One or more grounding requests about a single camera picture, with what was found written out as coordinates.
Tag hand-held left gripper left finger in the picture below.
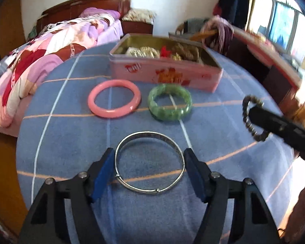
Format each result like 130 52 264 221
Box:
18 147 115 244

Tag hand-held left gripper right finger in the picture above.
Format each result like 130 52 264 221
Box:
183 148 281 244

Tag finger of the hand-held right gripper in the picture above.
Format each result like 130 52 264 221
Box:
248 105 305 171

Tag grey bead bracelet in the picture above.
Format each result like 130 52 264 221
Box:
241 95 271 142

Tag silver bangle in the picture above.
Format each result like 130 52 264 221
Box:
114 131 186 196

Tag brown wooden bead necklace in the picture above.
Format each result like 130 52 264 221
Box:
174 43 200 62

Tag pink tin box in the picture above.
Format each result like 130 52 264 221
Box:
109 34 223 93

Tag pearl necklace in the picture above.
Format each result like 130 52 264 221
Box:
131 45 160 58

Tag person's right forearm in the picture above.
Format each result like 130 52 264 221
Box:
287 171 305 244

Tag dark wooden desk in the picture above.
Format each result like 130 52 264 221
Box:
224 27 305 122

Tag blue checkered tablecloth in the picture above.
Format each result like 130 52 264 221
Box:
15 42 299 244

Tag pink bangle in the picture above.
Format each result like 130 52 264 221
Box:
88 80 142 119

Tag green jade bangle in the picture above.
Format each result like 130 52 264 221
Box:
148 84 193 121

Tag pink desk cloth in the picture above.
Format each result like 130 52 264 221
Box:
232 27 305 92

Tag window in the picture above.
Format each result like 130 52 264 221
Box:
246 0 305 65

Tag grey cloth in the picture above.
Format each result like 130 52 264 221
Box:
184 18 210 32

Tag hanging dark clothes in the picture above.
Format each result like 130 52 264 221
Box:
213 0 251 29

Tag patchwork quilt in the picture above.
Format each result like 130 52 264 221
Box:
0 14 117 128

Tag pink bed sheet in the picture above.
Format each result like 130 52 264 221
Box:
0 19 124 138

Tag purple pillow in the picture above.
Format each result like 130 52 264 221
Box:
79 7 121 21

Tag floral pillow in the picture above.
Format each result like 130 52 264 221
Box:
121 8 157 25

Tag wooden bed headboard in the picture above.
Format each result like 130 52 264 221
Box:
36 0 131 35

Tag wooden wardrobe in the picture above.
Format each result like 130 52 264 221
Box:
0 0 26 65

